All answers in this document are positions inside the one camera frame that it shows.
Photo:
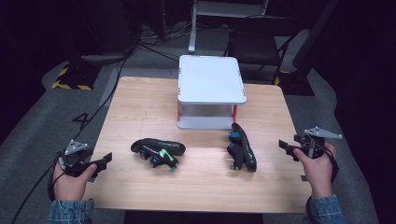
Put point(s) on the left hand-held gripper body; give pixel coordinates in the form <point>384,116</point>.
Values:
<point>74,155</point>

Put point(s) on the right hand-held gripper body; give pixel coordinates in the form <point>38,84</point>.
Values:
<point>316,141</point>

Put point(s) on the person's left hand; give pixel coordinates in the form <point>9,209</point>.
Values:
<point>70,186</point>

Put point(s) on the person's right hand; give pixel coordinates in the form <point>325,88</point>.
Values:
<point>319,174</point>

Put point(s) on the black sandal green buckles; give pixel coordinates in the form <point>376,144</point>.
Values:
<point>158,149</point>

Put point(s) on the black slanted stand with base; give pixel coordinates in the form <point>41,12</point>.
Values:
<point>300,77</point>

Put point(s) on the black stand base hazard tape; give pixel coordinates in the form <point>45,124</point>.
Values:
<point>76,77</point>

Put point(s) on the white two-tier shelf rack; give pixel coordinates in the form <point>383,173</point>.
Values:
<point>210,81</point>

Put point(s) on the black folding chair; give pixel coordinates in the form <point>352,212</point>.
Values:
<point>258,43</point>

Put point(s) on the white metal stand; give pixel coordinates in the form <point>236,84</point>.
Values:
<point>199,18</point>

